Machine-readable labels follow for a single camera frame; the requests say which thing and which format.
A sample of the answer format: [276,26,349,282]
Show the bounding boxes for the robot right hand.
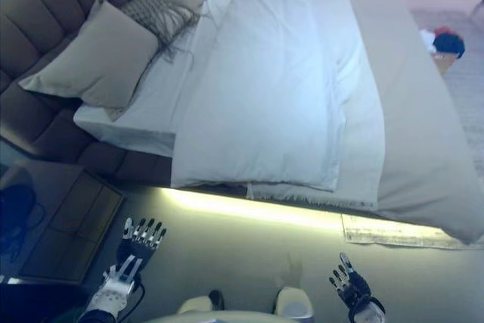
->
[327,251,374,312]

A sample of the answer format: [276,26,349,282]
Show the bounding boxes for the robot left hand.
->
[113,218,167,271]

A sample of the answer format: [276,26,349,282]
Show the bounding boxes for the white duvet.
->
[172,0,386,192]

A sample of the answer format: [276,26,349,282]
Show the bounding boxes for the beige bed runner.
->
[336,0,484,245]

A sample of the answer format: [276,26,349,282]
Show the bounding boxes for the robot right leg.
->
[274,287,315,318]

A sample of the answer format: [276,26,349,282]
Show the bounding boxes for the robot leg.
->
[176,294,228,316]
[274,287,315,318]

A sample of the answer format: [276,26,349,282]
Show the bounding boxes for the wooden nightstand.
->
[17,169,126,285]

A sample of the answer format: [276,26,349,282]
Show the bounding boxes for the robot left leg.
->
[176,294,228,316]

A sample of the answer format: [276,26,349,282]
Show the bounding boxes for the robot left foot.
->
[209,289,225,311]

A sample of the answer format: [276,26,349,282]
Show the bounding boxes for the white fringed textured blanket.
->
[247,182,379,211]

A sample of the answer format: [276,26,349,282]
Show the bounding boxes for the large beige pillow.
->
[17,0,160,109]

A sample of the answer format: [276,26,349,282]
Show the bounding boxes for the grey area rug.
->
[410,7,484,172]

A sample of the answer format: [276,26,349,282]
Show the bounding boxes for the grey fringed cushion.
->
[120,0,203,65]

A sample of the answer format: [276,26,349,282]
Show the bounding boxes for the white crumpled cloth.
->
[418,29,436,52]

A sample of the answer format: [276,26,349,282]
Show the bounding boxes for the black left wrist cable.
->
[130,279,147,303]

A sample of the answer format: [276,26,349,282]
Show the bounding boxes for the brown upholstered bed frame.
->
[0,0,181,190]

